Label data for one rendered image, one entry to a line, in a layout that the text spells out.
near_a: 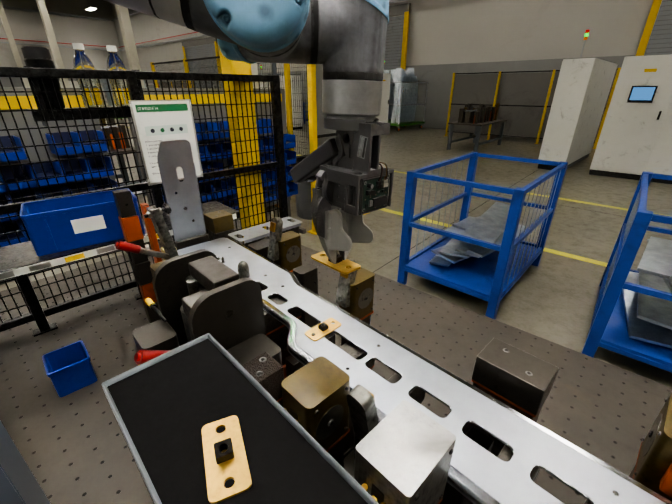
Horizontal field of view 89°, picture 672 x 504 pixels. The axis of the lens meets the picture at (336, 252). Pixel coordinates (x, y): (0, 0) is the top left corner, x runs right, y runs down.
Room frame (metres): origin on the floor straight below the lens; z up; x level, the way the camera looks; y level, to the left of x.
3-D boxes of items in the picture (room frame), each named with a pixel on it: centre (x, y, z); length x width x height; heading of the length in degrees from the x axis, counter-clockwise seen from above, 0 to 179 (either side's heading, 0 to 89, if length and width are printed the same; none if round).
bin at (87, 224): (1.09, 0.84, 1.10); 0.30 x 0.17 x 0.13; 128
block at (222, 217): (1.24, 0.45, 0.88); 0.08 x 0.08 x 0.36; 44
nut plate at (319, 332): (0.62, 0.03, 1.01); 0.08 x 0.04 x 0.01; 134
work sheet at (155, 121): (1.42, 0.67, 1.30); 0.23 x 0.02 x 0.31; 134
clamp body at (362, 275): (0.80, -0.07, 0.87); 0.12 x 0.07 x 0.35; 134
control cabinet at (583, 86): (7.95, -5.21, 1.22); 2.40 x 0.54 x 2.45; 136
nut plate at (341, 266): (0.49, 0.00, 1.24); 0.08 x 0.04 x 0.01; 44
